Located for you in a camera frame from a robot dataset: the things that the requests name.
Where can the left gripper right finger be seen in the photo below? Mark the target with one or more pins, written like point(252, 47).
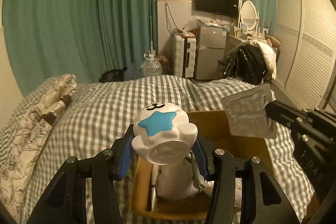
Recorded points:
point(218, 166)

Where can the black wall television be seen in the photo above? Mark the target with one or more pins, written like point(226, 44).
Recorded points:
point(219, 7)

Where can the grey folding hanger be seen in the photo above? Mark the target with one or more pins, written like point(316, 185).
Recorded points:
point(155, 172)

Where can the silver foil pouch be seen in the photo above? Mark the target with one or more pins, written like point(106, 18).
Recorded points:
point(247, 115)

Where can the oval vanity mirror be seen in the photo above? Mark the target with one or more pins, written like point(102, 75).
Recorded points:
point(248, 15)

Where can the white suitcase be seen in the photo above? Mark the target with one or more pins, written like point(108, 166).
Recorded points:
point(184, 53)

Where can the white blue star toy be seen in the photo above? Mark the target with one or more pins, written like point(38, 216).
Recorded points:
point(163, 133)

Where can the white louvered wardrobe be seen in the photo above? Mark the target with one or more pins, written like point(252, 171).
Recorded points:
point(306, 29)

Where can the white mop pole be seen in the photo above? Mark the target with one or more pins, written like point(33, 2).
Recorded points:
point(151, 51)

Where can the large green curtain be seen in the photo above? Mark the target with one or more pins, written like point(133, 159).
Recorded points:
point(46, 38)

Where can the black bag on floor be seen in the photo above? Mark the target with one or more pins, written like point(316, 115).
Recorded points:
point(115, 75)

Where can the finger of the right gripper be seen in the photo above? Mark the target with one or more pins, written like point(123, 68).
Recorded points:
point(288, 116)

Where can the large water bottle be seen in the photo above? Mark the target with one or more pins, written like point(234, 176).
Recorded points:
point(151, 66)

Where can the checkered bed duvet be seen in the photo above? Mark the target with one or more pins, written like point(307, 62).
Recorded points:
point(100, 113)

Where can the silver mini fridge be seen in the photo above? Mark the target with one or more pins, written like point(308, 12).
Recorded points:
point(211, 43)

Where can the floral pillow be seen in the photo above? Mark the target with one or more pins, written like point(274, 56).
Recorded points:
point(25, 135)

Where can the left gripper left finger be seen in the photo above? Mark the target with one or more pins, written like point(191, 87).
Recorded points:
point(108, 166)

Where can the white sock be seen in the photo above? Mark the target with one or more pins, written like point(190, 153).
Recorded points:
point(176, 181)

